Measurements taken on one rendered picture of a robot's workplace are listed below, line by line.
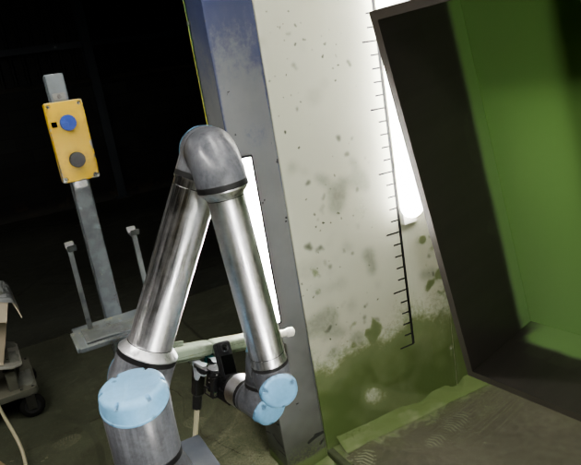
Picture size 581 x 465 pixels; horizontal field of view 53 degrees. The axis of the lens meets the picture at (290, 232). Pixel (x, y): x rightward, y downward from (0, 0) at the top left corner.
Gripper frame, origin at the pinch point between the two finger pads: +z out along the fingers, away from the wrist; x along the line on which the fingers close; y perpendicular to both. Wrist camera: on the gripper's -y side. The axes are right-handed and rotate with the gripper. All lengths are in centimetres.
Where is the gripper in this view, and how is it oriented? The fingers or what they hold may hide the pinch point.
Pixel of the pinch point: (198, 357)
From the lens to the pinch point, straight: 185.8
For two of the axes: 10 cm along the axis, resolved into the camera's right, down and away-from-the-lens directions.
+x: 7.6, -0.6, 6.5
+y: -0.7, 9.8, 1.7
